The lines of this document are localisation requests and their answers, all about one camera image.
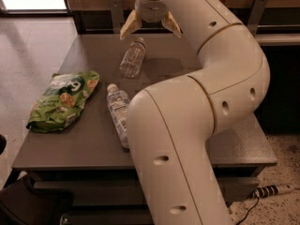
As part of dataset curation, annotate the dark brown chair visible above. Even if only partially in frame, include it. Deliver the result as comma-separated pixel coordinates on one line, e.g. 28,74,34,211
0,175,73,225

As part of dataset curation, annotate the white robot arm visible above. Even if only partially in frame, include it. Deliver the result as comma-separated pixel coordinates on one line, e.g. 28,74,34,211
127,0,270,225

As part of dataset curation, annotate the white labelled water bottle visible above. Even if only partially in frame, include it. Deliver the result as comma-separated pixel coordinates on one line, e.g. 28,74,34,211
107,83,129,149

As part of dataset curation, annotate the white power strip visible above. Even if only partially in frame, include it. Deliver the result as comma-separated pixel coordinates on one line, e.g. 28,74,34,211
248,184,295,199

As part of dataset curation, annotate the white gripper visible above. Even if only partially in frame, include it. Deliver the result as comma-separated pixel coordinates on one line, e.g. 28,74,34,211
120,0,181,40

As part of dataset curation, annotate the clear plastic water bottle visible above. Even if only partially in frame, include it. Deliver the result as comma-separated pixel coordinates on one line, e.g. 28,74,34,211
120,37,147,79

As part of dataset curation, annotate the green snack bag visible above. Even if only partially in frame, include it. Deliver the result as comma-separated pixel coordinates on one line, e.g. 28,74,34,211
26,71,99,133

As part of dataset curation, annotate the grey drawer cabinet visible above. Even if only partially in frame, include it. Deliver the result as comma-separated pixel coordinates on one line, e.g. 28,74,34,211
11,33,278,225

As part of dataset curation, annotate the upper grey drawer front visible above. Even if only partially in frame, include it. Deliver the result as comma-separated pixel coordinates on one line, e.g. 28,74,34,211
34,177,259,207

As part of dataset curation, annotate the metal wall bracket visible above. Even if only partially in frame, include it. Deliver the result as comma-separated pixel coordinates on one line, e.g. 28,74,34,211
110,0,124,34
247,0,268,37

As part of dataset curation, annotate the black power cable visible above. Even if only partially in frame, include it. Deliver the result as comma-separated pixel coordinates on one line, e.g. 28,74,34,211
235,196,261,225

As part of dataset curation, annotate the right metal wall bracket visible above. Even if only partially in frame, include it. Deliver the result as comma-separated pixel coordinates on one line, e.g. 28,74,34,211
247,0,268,37

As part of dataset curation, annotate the grey drawer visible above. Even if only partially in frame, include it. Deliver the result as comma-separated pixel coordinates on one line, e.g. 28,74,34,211
34,177,259,207
60,208,154,225

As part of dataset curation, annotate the lower grey drawer front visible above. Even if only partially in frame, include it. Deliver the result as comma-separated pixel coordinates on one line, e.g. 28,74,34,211
60,208,154,225

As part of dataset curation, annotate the left metal wall bracket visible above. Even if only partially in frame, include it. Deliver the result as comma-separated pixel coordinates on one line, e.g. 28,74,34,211
110,0,124,34

